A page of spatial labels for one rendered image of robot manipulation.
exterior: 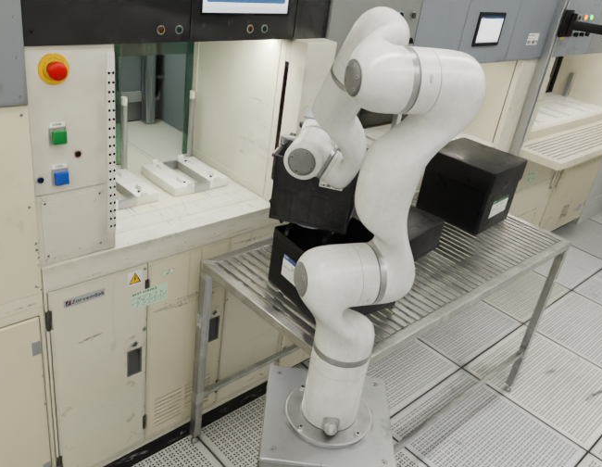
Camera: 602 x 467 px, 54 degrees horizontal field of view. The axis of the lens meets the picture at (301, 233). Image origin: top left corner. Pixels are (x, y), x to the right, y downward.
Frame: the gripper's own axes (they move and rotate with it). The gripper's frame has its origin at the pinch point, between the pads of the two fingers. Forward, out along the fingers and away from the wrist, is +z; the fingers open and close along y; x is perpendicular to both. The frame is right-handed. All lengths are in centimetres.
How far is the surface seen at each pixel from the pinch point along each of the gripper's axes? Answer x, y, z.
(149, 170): -34, -60, 22
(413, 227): -39, 29, 33
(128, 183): -34, -61, 9
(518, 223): -48, 71, 79
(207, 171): -34, -43, 30
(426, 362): -124, 52, 78
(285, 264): -39.3, -4.5, -8.4
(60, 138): -5, -54, -35
